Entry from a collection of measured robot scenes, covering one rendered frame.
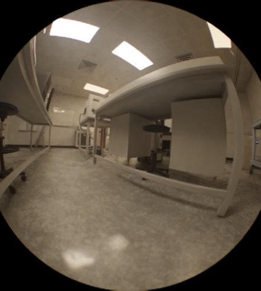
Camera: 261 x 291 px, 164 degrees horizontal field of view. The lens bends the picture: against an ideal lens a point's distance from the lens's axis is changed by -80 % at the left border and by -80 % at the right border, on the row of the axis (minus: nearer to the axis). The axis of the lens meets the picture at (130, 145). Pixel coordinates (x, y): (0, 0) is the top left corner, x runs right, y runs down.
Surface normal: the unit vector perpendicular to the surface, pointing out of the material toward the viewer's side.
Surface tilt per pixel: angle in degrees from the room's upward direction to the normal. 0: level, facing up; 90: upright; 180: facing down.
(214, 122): 90
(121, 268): 0
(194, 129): 90
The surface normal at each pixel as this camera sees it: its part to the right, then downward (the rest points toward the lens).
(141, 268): 0.05, -1.00
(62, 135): 0.69, 0.06
